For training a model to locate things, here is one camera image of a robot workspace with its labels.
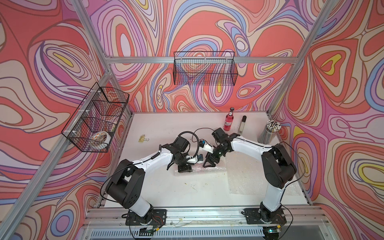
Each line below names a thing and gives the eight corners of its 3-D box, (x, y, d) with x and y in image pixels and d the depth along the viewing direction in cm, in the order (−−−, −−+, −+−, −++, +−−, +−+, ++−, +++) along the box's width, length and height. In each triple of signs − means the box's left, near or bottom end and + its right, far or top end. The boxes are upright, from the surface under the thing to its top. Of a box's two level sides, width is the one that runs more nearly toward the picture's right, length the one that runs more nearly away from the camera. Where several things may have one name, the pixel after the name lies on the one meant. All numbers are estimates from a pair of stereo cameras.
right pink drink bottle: (224, 132, 110) (230, 112, 94) (222, 128, 112) (227, 108, 97) (229, 130, 111) (235, 111, 95) (227, 126, 113) (233, 107, 97)
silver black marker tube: (236, 133, 109) (238, 129, 105) (241, 119, 119) (243, 114, 115) (241, 134, 108) (242, 130, 104) (245, 120, 118) (247, 115, 114)
